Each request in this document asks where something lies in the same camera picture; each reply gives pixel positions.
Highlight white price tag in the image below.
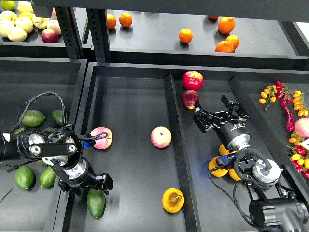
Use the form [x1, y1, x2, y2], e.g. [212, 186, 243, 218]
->
[300, 138, 309, 151]

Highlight pink apple centre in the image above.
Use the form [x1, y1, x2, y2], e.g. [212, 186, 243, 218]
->
[151, 126, 172, 148]

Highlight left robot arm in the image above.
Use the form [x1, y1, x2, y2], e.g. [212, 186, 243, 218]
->
[0, 91, 113, 194]

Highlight black tray divider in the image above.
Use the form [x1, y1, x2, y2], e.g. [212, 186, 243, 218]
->
[229, 74, 309, 202]
[164, 74, 201, 232]

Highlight dark red apple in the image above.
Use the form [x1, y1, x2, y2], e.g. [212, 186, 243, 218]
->
[181, 90, 199, 110]

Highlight mixed cherry tomato bunch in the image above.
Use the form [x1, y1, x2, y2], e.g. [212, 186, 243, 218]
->
[281, 131, 309, 180]

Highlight small orange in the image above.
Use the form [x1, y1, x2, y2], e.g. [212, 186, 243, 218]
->
[179, 29, 193, 44]
[226, 35, 240, 49]

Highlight small orange centre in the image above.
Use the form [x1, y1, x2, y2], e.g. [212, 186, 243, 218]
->
[179, 29, 193, 44]

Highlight small orange right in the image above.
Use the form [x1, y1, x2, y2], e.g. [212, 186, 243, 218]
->
[226, 35, 240, 49]

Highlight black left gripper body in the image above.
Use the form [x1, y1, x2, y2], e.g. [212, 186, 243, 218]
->
[57, 166, 102, 194]

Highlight yellow pear middle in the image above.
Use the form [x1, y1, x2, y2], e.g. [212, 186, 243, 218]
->
[229, 169, 241, 181]

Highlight light green avocado top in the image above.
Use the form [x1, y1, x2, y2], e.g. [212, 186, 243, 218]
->
[21, 109, 45, 127]

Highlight red chili pepper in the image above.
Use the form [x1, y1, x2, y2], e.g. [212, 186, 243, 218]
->
[281, 99, 295, 132]

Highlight orange under shelf edge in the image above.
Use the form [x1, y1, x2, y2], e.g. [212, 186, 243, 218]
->
[208, 16, 218, 20]

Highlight orange cherry tomato bunch right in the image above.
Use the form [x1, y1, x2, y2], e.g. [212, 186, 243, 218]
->
[292, 90, 309, 117]

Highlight pink peach right edge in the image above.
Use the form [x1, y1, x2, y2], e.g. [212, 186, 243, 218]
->
[294, 118, 309, 138]

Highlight small dark avocado top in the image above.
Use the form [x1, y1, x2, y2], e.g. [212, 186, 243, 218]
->
[52, 110, 68, 126]

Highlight orange cherry tomato bunch left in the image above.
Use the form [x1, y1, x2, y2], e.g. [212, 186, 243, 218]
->
[259, 85, 277, 111]

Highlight dark avocado left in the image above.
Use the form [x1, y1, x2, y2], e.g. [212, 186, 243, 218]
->
[14, 127, 26, 134]

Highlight pink apple left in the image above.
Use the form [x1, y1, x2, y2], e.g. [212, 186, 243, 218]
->
[90, 127, 113, 150]

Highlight bright green avocado bottom left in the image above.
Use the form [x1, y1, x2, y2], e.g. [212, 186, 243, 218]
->
[14, 166, 35, 190]

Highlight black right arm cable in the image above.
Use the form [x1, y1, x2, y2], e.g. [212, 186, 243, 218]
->
[208, 166, 256, 229]

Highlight black tray divider right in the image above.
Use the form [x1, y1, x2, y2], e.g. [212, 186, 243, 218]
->
[229, 74, 309, 202]

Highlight yellow pear brown end left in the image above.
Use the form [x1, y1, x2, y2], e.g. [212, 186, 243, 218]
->
[208, 156, 228, 177]

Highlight black tray divider left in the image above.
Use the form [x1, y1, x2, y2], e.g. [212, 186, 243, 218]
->
[164, 74, 201, 232]

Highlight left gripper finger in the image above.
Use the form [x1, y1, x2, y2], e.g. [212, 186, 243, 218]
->
[94, 173, 113, 195]
[58, 181, 81, 196]

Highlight bright red apple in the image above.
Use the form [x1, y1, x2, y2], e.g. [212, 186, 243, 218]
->
[182, 71, 204, 91]

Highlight yellow pear with brown stem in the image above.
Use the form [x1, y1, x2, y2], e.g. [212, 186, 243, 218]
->
[162, 188, 185, 214]

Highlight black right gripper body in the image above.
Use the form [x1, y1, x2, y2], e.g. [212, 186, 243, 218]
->
[213, 111, 251, 148]

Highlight dark green avocado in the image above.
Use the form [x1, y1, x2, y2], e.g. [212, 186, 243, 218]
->
[87, 189, 105, 219]

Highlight round yellow pear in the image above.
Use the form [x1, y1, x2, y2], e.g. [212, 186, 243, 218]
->
[219, 144, 236, 156]

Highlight orange front right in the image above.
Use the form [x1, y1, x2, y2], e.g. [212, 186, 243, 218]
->
[215, 40, 235, 53]

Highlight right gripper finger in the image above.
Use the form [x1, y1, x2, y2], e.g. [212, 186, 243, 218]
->
[193, 101, 223, 133]
[221, 95, 249, 121]

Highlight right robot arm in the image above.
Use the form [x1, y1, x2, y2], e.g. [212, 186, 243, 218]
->
[193, 96, 309, 232]

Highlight red cherry tomato bunch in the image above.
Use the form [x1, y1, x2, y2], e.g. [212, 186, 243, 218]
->
[276, 81, 292, 104]

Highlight orange cherry tomato bunch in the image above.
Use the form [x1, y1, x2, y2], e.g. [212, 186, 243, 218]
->
[259, 85, 277, 111]
[292, 90, 309, 117]

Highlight green avocado by tray edge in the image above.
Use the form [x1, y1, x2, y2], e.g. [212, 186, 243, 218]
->
[40, 166, 56, 188]

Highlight black centre tray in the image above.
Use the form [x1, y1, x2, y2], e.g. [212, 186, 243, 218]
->
[52, 61, 309, 232]

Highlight large orange top right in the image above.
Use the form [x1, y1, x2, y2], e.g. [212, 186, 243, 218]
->
[217, 17, 236, 34]

